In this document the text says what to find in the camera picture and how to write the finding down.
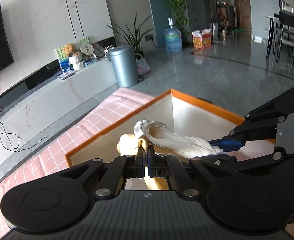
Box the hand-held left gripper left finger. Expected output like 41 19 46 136
59 146 146 198

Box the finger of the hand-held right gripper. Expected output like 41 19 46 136
190 147 286 172
209 86 294 153

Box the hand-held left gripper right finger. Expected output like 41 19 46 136
147 146 227 198

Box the white cloth glove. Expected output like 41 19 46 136
133 120 224 159

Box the orange cardboard box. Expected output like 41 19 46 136
66 88 278 191

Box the black dining chair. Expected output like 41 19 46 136
276 11 294 70

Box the woven checkered bag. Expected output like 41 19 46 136
134 53 151 75

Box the grey metal trash can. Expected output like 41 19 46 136
108 44 139 88

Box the pink checkered tablecloth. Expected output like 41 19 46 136
0 87 173 240

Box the white marble television cabinet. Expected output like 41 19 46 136
0 36 118 153

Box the red gift box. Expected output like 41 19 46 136
191 28 212 50

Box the white floor appliance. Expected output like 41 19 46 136
211 23 219 41

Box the flat grey notebook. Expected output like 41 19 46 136
56 70 76 80

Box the blue water bottle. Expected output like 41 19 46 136
164 17 182 54

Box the decorative plate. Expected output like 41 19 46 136
93 43 105 57

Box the round white paper fan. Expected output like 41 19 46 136
80 43 94 56

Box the long-leaf potted plant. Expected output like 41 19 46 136
107 12 154 53

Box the brown teddy bear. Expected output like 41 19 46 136
63 43 76 58

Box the grey sideboard cabinet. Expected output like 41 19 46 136
184 0 213 35

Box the wooden door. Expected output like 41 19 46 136
233 0 252 31

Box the trailing pothos plant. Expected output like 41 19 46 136
149 0 195 37

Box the black cable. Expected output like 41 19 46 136
0 118 20 152

